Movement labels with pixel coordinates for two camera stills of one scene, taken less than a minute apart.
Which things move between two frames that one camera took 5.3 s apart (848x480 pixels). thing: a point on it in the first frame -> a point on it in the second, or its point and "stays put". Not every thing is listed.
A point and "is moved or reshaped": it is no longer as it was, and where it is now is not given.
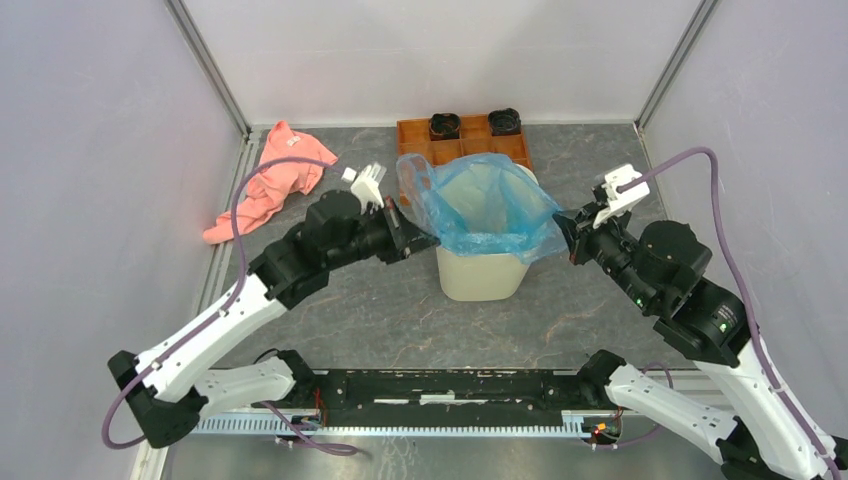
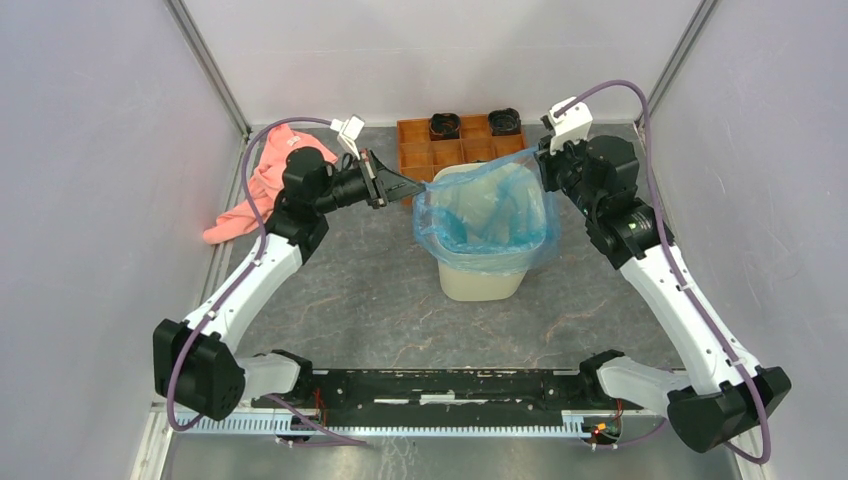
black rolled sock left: x=444 y=126 stays put
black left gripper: x=417 y=238 -> x=384 y=185
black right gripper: x=579 y=231 -> x=547 y=161
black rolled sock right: x=504 y=122 stays put
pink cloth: x=270 y=185 stays put
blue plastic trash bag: x=478 y=203 is moved or reshaped
